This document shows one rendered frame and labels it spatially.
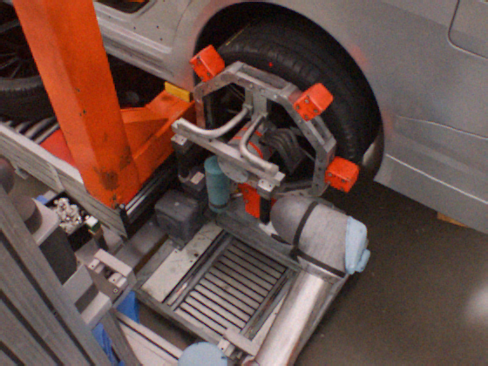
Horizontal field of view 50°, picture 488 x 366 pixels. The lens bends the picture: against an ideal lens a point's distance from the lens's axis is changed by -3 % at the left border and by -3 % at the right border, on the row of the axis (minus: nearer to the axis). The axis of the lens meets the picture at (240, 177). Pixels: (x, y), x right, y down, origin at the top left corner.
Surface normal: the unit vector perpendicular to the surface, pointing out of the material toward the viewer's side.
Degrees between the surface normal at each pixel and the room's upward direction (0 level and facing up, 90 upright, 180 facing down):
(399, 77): 90
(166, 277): 0
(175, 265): 0
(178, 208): 0
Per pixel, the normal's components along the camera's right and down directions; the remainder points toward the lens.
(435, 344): -0.02, -0.62
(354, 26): -0.57, 0.65
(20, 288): 0.84, 0.41
